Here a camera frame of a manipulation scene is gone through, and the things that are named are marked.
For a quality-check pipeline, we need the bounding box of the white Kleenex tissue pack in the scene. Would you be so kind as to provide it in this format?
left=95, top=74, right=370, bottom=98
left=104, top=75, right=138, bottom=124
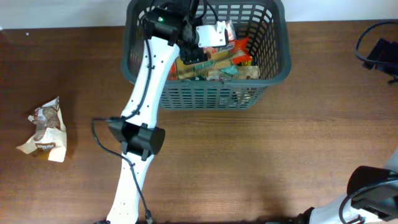
left=203, top=20, right=238, bottom=54

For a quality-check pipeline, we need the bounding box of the red spaghetti packet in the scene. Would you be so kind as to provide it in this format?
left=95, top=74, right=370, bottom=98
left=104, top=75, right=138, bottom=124
left=167, top=36, right=252, bottom=80

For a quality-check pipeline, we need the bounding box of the teal wet wipes packet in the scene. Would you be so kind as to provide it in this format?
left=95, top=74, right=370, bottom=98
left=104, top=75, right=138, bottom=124
left=220, top=65, right=239, bottom=76

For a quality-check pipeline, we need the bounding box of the beige cookie snack bag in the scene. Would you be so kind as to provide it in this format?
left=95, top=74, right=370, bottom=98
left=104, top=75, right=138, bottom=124
left=206, top=65, right=260, bottom=80

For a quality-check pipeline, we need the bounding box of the beige brown snack bag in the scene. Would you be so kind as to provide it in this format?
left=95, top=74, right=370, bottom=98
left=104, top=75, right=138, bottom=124
left=16, top=96, right=67, bottom=162

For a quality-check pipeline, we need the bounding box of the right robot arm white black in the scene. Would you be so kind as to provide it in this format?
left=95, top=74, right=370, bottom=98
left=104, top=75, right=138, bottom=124
left=289, top=38, right=397, bottom=224

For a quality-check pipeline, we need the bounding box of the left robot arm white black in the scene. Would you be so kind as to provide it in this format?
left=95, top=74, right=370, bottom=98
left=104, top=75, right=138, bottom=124
left=102, top=0, right=229, bottom=224

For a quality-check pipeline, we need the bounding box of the grey plastic lattice basket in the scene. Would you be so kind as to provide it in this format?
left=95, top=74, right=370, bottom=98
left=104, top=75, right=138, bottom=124
left=120, top=0, right=292, bottom=111

